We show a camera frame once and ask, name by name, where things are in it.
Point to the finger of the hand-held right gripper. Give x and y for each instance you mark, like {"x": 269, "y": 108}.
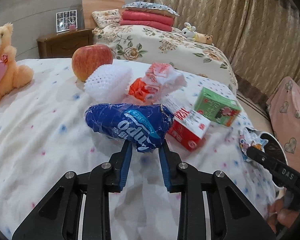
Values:
{"x": 270, "y": 163}

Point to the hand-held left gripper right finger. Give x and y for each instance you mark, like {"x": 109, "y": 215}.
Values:
{"x": 165, "y": 165}

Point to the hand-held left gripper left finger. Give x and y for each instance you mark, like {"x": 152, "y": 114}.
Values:
{"x": 126, "y": 160}

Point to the white trash bin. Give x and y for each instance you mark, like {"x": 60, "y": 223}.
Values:
{"x": 275, "y": 150}

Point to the cartoon print wrapper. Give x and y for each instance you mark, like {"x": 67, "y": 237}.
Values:
{"x": 247, "y": 142}

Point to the blue plastic wrapper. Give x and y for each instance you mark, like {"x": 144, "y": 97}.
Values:
{"x": 120, "y": 122}

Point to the red and white carton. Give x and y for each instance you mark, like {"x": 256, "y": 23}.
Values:
{"x": 187, "y": 132}

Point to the green carton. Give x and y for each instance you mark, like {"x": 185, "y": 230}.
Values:
{"x": 215, "y": 105}

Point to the orange and white plastic bag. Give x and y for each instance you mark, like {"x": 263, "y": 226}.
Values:
{"x": 155, "y": 80}

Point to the person's right hand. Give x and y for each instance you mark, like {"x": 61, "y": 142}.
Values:
{"x": 287, "y": 217}

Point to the pink printed cloth cover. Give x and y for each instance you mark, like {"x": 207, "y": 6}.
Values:
{"x": 290, "y": 110}

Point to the white foam net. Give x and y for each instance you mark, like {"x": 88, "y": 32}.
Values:
{"x": 107, "y": 82}

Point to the white flower-print bedsheet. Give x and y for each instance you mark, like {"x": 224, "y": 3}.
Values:
{"x": 39, "y": 130}

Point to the red apple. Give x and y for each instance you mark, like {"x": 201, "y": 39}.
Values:
{"x": 90, "y": 60}

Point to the bed with floral bedspread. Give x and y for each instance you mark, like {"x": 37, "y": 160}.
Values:
{"x": 165, "y": 47}

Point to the wooden nightstand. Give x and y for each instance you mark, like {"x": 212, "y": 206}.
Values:
{"x": 65, "y": 43}

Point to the yellow bear plush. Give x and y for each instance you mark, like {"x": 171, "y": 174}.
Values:
{"x": 205, "y": 38}

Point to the white rabbit plush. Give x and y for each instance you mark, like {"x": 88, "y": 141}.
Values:
{"x": 188, "y": 31}

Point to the folded red blanket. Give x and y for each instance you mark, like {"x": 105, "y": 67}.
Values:
{"x": 145, "y": 18}

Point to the small pink holder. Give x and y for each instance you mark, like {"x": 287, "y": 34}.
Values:
{"x": 72, "y": 27}

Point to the floral pillow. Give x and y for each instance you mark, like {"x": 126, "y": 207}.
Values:
{"x": 106, "y": 17}

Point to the beige patterned curtain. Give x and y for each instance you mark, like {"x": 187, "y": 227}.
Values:
{"x": 240, "y": 17}

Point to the blue dotted pillow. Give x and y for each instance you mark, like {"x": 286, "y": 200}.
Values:
{"x": 150, "y": 7}

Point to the cream teddy bear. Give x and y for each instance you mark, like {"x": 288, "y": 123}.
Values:
{"x": 4, "y": 62}

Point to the wooden headboard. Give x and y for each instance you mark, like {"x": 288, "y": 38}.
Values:
{"x": 97, "y": 3}

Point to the photo collage frame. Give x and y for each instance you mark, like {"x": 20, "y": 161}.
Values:
{"x": 65, "y": 20}

